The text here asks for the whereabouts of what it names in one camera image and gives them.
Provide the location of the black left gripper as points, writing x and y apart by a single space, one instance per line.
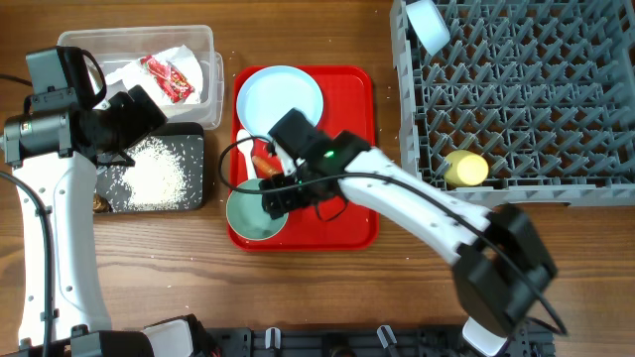
143 117

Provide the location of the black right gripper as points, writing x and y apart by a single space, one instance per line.
277 196

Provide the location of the mint green bowl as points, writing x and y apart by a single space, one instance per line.
248 218

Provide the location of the pile of white rice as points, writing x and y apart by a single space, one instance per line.
156 182

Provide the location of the brown food scrap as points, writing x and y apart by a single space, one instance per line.
100 204

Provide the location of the red candy wrapper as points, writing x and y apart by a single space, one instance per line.
170 80

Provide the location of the white paper napkin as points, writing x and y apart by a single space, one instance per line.
132 74

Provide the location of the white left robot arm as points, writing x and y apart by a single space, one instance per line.
51 151

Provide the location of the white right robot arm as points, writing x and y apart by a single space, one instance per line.
499 264

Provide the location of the black food waste tray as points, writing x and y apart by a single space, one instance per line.
187 141

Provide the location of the clear plastic waste bin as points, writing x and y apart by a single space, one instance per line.
190 49

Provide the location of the grey dishwasher rack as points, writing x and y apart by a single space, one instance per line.
542 90

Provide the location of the orange carrot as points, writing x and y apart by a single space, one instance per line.
267 169

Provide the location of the red plastic tray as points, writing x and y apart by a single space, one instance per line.
333 225

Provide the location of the white plastic spoon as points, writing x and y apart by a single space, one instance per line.
245 147

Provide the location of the light blue plate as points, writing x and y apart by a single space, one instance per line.
271 92

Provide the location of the yellow cup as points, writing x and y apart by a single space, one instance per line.
465 169

